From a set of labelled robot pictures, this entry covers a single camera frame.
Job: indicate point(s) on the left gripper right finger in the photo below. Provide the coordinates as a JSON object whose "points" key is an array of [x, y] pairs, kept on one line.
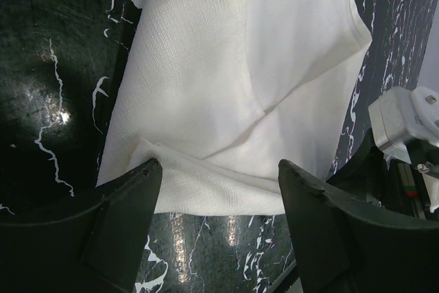
{"points": [[342, 244]]}

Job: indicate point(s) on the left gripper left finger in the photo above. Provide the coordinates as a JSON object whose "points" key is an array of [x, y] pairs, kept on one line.
{"points": [[92, 242]]}

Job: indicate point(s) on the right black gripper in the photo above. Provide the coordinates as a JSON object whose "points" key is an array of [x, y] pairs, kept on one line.
{"points": [[394, 185]]}

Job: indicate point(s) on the white cloth napkin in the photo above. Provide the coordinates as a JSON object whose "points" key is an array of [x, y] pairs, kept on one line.
{"points": [[220, 91]]}

